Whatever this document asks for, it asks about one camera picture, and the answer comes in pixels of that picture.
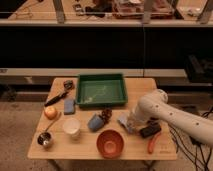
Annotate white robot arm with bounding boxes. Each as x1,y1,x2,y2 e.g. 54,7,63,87
127,89,213,148

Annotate green plastic tray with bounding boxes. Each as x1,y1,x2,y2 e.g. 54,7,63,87
75,73,128,108

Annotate blue plastic cup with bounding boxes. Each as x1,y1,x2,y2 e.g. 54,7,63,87
88,114,104,132

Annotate small dark toy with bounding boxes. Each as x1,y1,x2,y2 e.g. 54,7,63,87
63,80,74,90

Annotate blue sponge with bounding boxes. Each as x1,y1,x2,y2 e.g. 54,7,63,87
64,99,75,115

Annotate white paper cup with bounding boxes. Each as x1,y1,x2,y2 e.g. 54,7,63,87
63,118,81,136

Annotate orange plastic bowl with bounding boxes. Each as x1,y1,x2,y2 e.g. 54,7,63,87
96,130,124,159

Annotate black rectangular block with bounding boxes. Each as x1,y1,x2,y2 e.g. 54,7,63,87
139,123,161,138

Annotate orange apple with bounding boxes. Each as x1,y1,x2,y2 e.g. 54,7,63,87
44,106,58,120

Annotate wooden folding table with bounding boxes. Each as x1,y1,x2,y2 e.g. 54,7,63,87
28,78,177,160

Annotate orange carrot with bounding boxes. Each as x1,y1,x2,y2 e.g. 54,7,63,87
147,132,161,154

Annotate small metal pot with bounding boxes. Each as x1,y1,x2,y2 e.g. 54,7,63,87
37,114,61,148

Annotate black pedal box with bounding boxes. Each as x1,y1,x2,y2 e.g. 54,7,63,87
189,136,202,146

